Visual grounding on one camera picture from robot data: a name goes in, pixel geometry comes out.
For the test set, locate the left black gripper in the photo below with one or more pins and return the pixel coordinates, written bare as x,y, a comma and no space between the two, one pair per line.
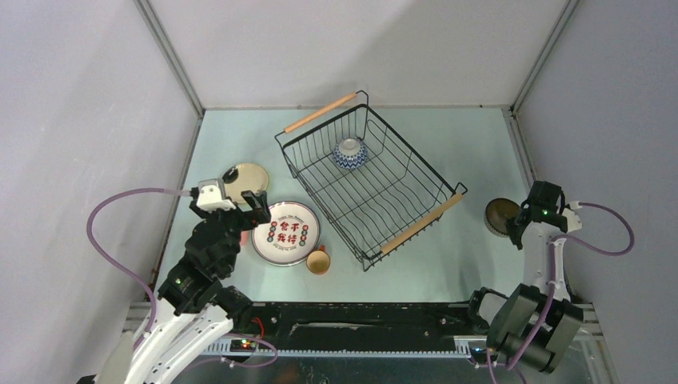
260,214

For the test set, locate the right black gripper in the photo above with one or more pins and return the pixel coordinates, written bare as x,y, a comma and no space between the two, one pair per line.
514,234

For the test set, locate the large pink cup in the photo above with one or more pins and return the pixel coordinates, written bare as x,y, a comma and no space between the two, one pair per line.
244,238

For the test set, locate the dark brown glazed bowl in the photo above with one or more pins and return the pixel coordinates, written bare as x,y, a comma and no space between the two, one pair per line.
497,213

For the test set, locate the cream plate with plum blossom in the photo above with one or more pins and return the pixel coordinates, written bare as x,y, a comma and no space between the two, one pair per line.
243,177

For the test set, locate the Just To Eat plate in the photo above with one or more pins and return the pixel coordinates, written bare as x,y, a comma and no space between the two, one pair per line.
291,235

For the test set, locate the orange cup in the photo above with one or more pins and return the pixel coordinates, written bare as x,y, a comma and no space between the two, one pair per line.
318,262

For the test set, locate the blue white patterned cup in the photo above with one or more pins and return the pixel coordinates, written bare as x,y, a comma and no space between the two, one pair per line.
350,154

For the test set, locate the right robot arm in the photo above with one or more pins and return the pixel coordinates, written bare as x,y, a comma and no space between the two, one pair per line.
536,323

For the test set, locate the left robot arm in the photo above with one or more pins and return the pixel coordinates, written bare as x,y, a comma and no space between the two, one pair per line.
191,309

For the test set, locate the left controller board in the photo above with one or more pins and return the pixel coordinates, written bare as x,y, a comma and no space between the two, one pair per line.
241,345

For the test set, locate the controller board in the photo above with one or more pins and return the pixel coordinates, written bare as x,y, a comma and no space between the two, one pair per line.
481,358
241,345

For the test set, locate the right controller board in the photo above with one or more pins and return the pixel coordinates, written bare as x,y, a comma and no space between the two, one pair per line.
481,358

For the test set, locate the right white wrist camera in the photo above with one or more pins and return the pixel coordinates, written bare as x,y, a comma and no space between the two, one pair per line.
572,221

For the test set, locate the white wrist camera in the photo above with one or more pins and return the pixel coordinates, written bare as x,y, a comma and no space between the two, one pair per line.
210,195
572,221

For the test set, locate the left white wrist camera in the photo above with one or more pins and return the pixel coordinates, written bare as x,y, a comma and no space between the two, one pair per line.
210,195

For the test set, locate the right wooden rack handle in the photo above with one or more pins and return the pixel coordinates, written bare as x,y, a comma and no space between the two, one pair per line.
420,225

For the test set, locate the wooden rack handle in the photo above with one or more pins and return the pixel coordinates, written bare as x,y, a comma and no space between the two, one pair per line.
420,225
324,110

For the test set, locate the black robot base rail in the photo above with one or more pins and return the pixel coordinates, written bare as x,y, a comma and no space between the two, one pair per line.
355,328

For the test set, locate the black wire dish rack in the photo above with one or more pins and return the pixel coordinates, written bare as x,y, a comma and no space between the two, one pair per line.
369,206

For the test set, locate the left wooden rack handle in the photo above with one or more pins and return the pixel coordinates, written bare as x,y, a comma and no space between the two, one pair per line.
324,110

